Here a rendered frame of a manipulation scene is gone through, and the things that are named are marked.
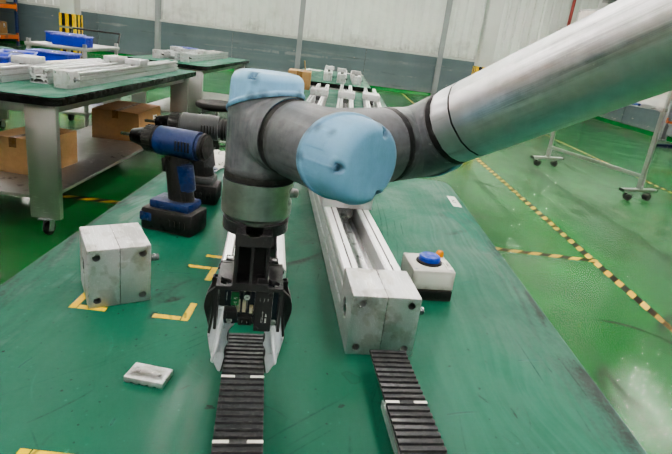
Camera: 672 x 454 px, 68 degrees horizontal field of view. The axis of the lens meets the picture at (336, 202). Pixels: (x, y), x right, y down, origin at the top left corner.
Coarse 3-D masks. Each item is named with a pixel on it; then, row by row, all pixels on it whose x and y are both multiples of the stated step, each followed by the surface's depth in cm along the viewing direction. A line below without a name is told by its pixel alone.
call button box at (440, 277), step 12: (408, 264) 92; (420, 264) 91; (432, 264) 91; (444, 264) 93; (420, 276) 89; (432, 276) 89; (444, 276) 90; (420, 288) 90; (432, 288) 90; (444, 288) 91; (432, 300) 91; (444, 300) 91
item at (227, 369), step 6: (228, 366) 61; (234, 366) 61; (240, 366) 61; (246, 366) 61; (252, 366) 61; (258, 366) 62; (222, 372) 60; (228, 372) 60; (234, 372) 60; (240, 372) 60; (246, 372) 60; (252, 372) 60; (258, 372) 60
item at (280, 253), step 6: (228, 234) 87; (234, 234) 88; (282, 234) 90; (228, 240) 85; (234, 240) 85; (282, 240) 88; (228, 246) 82; (234, 246) 83; (282, 246) 85; (228, 252) 80; (234, 252) 80; (276, 252) 83; (282, 252) 83; (222, 258) 78; (282, 258) 80
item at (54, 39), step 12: (48, 36) 493; (60, 36) 467; (72, 36) 468; (84, 36) 487; (120, 36) 555; (60, 48) 464; (72, 48) 465; (84, 48) 467; (96, 48) 489; (108, 48) 520; (84, 108) 484; (72, 120) 568
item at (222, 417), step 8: (216, 416) 53; (224, 416) 53; (232, 416) 53; (240, 416) 54; (248, 416) 54; (256, 416) 54; (216, 424) 52; (224, 424) 52; (232, 424) 52; (240, 424) 53; (248, 424) 53; (256, 424) 53
